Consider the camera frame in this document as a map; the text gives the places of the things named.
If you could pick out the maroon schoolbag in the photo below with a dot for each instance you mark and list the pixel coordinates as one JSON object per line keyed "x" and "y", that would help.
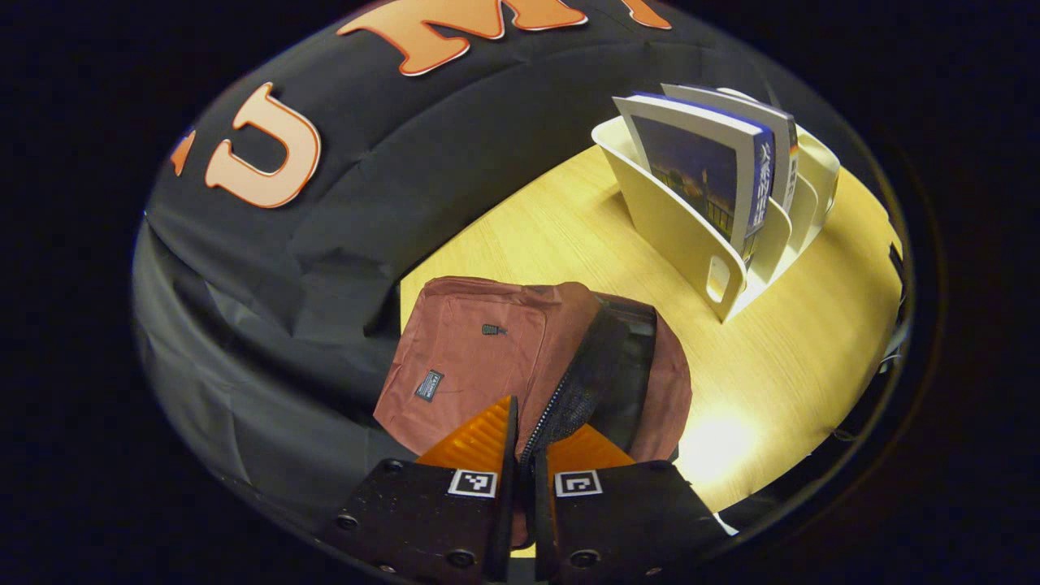
{"x": 463, "y": 357}

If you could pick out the grey portrait cover book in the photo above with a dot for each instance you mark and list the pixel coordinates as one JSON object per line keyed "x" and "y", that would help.
{"x": 764, "y": 114}

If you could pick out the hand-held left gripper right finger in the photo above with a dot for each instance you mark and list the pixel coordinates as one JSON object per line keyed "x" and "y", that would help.
{"x": 543, "y": 528}

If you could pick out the blue cover book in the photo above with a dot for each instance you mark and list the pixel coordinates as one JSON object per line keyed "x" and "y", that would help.
{"x": 691, "y": 171}

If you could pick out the white bookshelf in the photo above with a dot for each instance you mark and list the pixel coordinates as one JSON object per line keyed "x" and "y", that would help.
{"x": 674, "y": 236}

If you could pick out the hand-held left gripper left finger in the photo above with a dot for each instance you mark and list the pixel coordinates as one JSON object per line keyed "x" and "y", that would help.
{"x": 507, "y": 528}

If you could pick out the black backdrop cloth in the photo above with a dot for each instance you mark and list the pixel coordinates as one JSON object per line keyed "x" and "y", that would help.
{"x": 366, "y": 219}

